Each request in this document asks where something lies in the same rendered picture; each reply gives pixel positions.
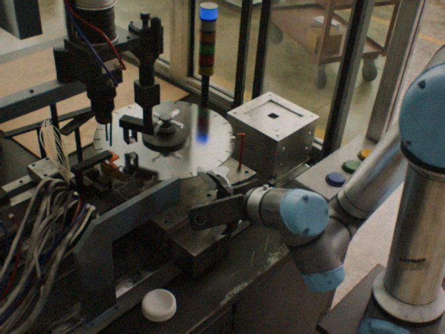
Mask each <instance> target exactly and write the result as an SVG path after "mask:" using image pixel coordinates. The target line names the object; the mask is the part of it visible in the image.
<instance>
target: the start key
mask: <svg viewBox="0 0 445 334"><path fill-rule="evenodd" d="M359 165H360V163H359V162H357V161H355V160H348V161H346V162H345V165H344V167H345V169H347V170H348V171H350V172H355V170H356V169H357V168H358V166H359Z"/></svg>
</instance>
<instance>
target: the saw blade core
mask: <svg viewBox="0 0 445 334"><path fill-rule="evenodd" d="M160 103H161V104H160V105H157V106H154V107H153V112H154V113H157V114H159V115H161V114H163V113H167V114H170V113H172V112H174V111H175V110H176V109H178V110H179V113H178V114H177V115H176V116H174V117H172V121H177V122H179V123H182V124H183V125H185V126H186V127H187V128H188V130H189V140H188V141H187V142H186V143H185V144H184V145H183V146H181V147H179V148H175V149H169V150H161V149H157V148H152V147H151V146H148V145H147V144H146V143H144V141H143V140H142V133H139V132H138V142H135V143H133V144H130V145H127V143H126V142H125V141H124V140H123V128H121V127H119V119H120V118H121V117H122V116H123V115H124V114H125V115H130V116H133V117H138V118H141V119H143V116H142V108H141V107H140V106H139V105H138V104H136V103H135V104H132V105H128V107H127V106H126V107H123V108H121V109H118V110H116V111H114V112H113V128H112V146H110V123H109V124H107V128H108V137H109V140H108V141H106V133H105V125H100V124H99V125H98V127H97V128H96V130H95V133H94V137H93V144H94V147H95V150H96V152H97V154H99V153H101V152H103V151H105V150H112V151H113V152H114V153H115V154H117V155H119V159H118V160H116V161H114V162H112V163H110V162H109V161H107V160H106V161H104V162H105V163H109V166H110V167H112V168H114V169H115V170H117V171H119V172H122V173H123V174H126V175H129V176H133V175H134V177H135V178H141V179H145V180H152V178H153V176H154V180H156V181H164V180H167V179H168V178H170V177H172V176H174V175H177V176H179V177H180V180H184V179H189V178H192V176H193V177H197V176H199V175H197V166H205V167H207V168H215V167H219V166H221V165H222V164H223V163H225V162H226V161H227V160H228V159H229V157H230V156H231V154H232V153H233V151H234V147H235V144H236V137H235V134H234V131H233V128H232V127H231V126H230V124H229V123H228V121H227V120H226V119H224V118H223V117H222V116H220V115H219V114H218V113H216V112H214V111H212V110H210V109H208V108H206V107H203V106H200V105H197V104H194V103H193V104H192V105H191V103H188V102H184V101H176V104H175V101H174V100H160ZM190 105H191V106H190ZM129 108H130V109H129ZM203 110H204V111H203ZM224 124H225V125H224ZM101 130H102V131H101ZM229 137H235V138H229ZM99 139H100V140H99ZM101 149H102V150H101ZM218 160H219V161H218ZM120 166H122V167H120ZM119 167H120V168H119ZM135 172H137V173H136V174H134V173H135ZM190 173H191V174H190ZM191 175H192V176H191Z"/></svg>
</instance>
